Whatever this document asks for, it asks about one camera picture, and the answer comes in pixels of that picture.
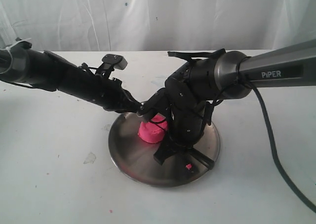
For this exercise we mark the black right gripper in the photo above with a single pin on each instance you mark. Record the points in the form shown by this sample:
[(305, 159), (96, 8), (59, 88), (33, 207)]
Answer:
[(185, 130)]

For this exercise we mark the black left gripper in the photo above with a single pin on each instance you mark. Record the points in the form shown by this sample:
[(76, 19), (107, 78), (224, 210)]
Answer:
[(110, 95)]

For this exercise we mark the pink dough lump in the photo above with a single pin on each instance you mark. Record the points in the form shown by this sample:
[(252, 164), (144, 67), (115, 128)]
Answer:
[(153, 131)]

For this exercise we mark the black knife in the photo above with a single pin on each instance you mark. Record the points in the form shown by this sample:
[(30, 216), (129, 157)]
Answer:
[(203, 159)]

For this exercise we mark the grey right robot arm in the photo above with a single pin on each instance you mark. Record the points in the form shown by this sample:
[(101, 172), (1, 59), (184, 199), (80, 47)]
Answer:
[(206, 79)]

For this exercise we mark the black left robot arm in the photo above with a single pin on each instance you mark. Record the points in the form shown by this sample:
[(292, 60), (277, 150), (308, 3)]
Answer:
[(24, 67)]

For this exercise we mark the small pink dough crumb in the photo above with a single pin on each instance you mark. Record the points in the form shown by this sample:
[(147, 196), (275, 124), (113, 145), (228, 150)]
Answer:
[(188, 166)]

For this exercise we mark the round steel plate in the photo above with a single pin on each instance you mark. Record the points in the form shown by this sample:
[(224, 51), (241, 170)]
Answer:
[(135, 158)]

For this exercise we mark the white backdrop curtain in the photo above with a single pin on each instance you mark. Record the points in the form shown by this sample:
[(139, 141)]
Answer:
[(123, 25)]

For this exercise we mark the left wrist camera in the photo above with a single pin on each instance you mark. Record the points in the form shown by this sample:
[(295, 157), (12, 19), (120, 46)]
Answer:
[(114, 61)]

